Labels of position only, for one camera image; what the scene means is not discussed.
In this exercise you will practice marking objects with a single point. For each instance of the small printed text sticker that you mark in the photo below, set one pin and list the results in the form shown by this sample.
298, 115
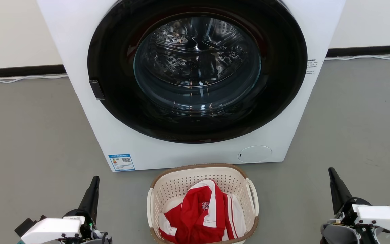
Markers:
311, 66

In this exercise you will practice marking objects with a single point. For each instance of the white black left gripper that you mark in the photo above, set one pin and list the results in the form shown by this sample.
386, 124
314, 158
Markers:
51, 231

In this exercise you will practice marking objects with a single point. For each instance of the black left wrist block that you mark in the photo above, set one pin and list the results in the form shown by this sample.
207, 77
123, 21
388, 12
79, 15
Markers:
24, 227

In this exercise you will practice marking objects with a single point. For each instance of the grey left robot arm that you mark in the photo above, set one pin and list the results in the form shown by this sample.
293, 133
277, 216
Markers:
96, 239

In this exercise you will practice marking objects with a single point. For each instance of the red and white shirt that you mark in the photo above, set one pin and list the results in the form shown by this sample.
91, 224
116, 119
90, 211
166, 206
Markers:
198, 218

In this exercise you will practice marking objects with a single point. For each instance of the steel washing drum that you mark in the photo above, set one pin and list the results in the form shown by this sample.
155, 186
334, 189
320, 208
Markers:
195, 61

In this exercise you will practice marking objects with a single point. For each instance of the cream perforated laundry basket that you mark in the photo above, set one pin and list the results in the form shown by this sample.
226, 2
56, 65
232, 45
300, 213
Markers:
174, 184

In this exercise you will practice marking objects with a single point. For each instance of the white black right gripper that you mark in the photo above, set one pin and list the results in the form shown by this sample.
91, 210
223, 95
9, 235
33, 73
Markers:
379, 216

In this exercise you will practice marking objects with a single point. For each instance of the black round washer door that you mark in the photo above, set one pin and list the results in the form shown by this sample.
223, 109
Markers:
113, 84

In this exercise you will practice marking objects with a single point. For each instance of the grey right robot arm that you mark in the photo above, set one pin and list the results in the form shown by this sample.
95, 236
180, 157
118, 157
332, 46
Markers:
335, 235

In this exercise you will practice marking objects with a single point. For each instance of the white front-load washing machine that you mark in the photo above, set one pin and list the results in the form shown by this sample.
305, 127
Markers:
76, 37

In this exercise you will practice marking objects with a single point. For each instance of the round white filter cover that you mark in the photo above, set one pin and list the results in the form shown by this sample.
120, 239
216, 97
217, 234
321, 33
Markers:
254, 154

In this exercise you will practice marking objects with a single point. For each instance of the blue energy label sticker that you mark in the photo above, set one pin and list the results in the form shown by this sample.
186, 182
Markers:
121, 162

